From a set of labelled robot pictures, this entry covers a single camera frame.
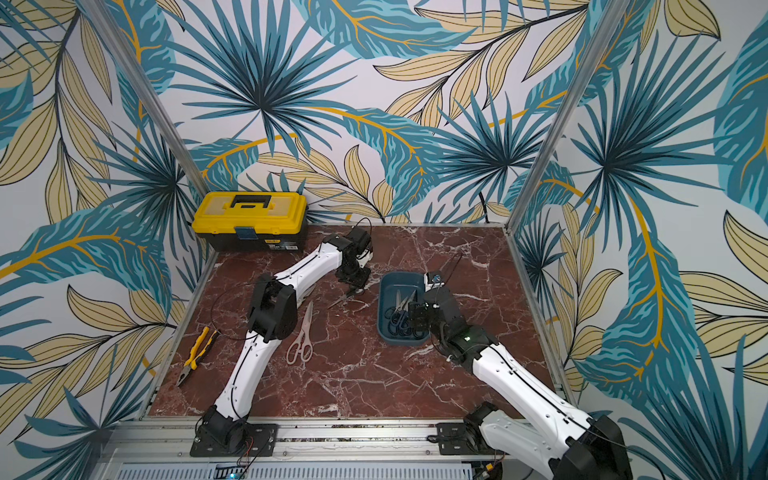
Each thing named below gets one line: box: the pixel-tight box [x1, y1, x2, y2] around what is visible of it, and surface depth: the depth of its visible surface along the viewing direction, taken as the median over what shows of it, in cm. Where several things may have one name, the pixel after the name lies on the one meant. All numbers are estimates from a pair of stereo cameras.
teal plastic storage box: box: [377, 272, 431, 346], surface depth 94 cm
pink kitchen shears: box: [286, 301, 313, 365], surface depth 90 cm
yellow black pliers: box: [177, 326, 220, 386], surface depth 88 cm
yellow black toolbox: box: [192, 191, 308, 252], surface depth 102 cm
